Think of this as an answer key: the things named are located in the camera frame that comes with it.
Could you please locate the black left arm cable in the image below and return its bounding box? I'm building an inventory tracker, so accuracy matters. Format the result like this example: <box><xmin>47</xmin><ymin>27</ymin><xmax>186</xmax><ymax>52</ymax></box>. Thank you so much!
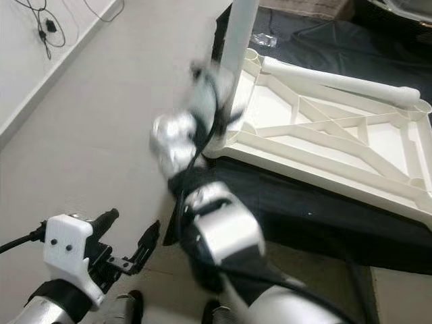
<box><xmin>0</xmin><ymin>228</ymin><xmax>49</xmax><ymax>254</ymax></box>

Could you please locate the clear plastic storage box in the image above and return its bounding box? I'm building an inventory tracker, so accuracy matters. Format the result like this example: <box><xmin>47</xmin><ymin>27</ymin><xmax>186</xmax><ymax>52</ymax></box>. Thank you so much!
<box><xmin>368</xmin><ymin>0</ymin><xmax>432</xmax><ymax>18</ymax></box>

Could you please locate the white plastic children table top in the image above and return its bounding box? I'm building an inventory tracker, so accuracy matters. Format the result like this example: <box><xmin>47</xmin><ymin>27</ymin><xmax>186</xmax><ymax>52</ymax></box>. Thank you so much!
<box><xmin>206</xmin><ymin>51</ymin><xmax>432</xmax><ymax>228</ymax></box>

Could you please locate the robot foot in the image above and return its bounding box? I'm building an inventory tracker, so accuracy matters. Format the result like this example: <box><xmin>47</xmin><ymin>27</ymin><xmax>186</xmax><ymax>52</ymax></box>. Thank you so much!
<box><xmin>101</xmin><ymin>290</ymin><xmax>144</xmax><ymax>324</ymax></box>
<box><xmin>202</xmin><ymin>300</ymin><xmax>238</xmax><ymax>324</ymax></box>

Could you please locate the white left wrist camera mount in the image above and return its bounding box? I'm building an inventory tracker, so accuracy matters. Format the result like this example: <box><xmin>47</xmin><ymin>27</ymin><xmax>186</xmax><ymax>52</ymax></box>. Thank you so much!
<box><xmin>43</xmin><ymin>215</ymin><xmax>97</xmax><ymax>292</ymax></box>

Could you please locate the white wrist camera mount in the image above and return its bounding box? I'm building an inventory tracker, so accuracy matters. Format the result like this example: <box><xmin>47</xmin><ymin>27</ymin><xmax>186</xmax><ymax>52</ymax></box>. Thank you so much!
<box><xmin>43</xmin><ymin>215</ymin><xmax>97</xmax><ymax>292</ymax></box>
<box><xmin>189</xmin><ymin>61</ymin><xmax>238</xmax><ymax>130</ymax></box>

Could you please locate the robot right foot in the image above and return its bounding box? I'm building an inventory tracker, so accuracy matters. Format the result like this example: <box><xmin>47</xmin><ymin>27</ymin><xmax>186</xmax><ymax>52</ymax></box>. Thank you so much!
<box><xmin>202</xmin><ymin>300</ymin><xmax>238</xmax><ymax>324</ymax></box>

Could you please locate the black tablecloth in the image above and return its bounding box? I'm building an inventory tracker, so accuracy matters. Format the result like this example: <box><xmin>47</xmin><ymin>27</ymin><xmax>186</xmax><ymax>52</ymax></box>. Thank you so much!
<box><xmin>169</xmin><ymin>5</ymin><xmax>432</xmax><ymax>279</ymax></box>

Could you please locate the clear tape strip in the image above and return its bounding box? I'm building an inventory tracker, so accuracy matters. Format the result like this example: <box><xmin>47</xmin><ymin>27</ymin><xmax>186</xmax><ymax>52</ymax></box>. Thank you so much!
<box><xmin>250</xmin><ymin>32</ymin><xmax>279</xmax><ymax>48</ymax></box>

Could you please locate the beige low platform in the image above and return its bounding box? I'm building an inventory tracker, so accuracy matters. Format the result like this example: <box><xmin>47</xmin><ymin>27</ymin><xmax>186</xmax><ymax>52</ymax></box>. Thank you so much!
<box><xmin>256</xmin><ymin>0</ymin><xmax>356</xmax><ymax>20</ymax></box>

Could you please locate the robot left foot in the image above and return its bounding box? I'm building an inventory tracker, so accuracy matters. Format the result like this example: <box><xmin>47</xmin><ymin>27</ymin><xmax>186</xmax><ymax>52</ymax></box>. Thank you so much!
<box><xmin>101</xmin><ymin>290</ymin><xmax>144</xmax><ymax>324</ymax></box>

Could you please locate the thin black floor cable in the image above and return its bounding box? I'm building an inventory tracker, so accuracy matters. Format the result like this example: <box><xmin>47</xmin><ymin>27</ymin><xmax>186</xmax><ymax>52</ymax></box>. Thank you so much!
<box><xmin>13</xmin><ymin>0</ymin><xmax>117</xmax><ymax>61</ymax></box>

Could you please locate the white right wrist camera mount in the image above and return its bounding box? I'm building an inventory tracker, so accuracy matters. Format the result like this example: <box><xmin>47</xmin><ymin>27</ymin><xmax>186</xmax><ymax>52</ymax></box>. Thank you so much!
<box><xmin>189</xmin><ymin>61</ymin><xmax>238</xmax><ymax>130</ymax></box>

